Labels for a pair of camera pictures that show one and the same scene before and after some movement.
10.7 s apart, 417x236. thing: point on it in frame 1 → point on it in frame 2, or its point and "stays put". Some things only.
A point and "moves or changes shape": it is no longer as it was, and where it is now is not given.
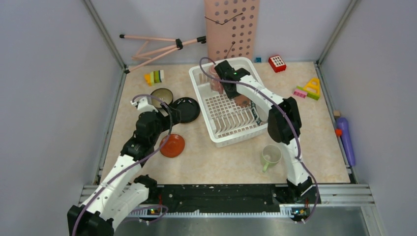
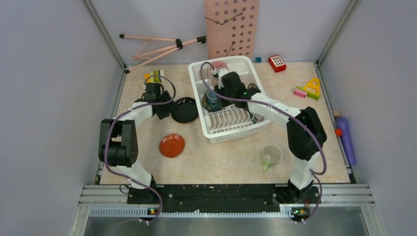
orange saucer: (173, 147) stays put
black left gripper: (166, 119) → (164, 113)
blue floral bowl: (164, 94) moves or changes shape
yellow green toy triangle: (312, 88) stays put
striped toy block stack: (155, 76) stays put
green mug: (271, 155) stays put
